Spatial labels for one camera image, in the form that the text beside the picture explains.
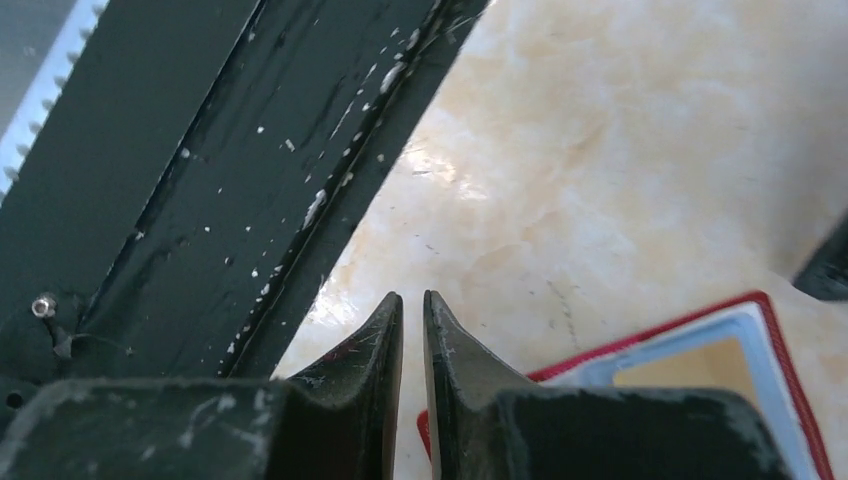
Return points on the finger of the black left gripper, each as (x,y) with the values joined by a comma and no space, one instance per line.
(824,276)

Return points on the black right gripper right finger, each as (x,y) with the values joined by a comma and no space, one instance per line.
(488,421)

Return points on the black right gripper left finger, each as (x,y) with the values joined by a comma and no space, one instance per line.
(335,419)

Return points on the red card holder wallet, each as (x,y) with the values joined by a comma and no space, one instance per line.
(749,319)

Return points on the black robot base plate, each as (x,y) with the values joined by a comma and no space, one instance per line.
(198,177)

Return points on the white slotted cable duct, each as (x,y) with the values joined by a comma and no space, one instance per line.
(40,43)

